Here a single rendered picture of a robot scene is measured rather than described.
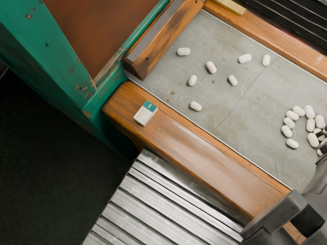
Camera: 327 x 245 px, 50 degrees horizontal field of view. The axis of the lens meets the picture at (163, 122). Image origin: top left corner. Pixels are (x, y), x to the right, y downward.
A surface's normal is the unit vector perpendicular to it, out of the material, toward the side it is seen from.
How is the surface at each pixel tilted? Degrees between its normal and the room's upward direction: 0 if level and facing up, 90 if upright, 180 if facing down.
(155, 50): 67
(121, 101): 0
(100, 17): 90
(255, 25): 0
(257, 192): 0
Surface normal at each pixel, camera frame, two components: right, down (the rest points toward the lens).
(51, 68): 0.80, 0.56
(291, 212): -0.41, 0.06
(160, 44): 0.72, 0.40
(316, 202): 0.39, -0.60
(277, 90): -0.06, -0.28
